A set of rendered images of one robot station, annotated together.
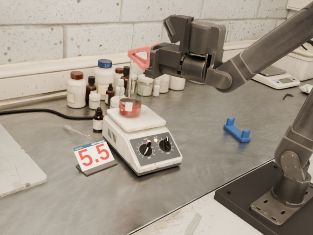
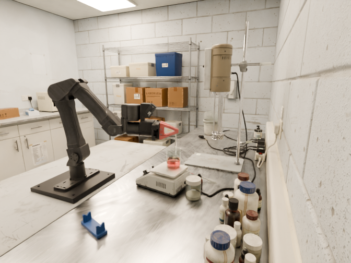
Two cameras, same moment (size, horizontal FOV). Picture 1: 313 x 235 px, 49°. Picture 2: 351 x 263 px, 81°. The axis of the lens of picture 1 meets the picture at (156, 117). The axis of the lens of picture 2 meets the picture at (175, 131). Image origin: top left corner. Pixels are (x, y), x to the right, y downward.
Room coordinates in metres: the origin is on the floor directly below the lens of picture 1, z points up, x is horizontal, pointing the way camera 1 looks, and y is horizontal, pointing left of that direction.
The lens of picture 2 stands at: (1.56, -0.23, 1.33)
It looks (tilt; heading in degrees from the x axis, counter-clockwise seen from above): 13 degrees down; 157
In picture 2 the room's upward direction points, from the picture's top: straight up
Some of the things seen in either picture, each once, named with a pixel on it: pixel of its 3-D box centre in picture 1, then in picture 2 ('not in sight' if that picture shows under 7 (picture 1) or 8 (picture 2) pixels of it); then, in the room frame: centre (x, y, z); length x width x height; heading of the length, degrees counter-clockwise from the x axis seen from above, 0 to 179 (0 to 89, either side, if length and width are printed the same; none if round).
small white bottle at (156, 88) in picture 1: (156, 88); (208, 247); (1.18, 0.01, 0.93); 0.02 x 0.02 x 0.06
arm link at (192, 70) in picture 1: (196, 65); (134, 127); (0.74, -0.07, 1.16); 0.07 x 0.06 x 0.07; 64
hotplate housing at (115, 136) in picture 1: (139, 136); (164, 177); (0.78, 0.04, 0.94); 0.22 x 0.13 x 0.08; 36
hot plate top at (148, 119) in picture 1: (135, 117); (169, 169); (0.80, 0.05, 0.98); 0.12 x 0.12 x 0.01; 36
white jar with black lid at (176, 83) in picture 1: (176, 79); not in sight; (1.30, -0.06, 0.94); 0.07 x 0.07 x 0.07
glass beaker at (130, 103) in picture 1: (129, 100); (174, 158); (0.81, 0.07, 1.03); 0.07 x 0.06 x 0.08; 42
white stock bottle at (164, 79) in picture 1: (161, 76); (219, 258); (1.25, 0.00, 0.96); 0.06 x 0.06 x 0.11
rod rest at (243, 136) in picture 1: (237, 128); (93, 223); (0.96, -0.25, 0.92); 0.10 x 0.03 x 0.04; 27
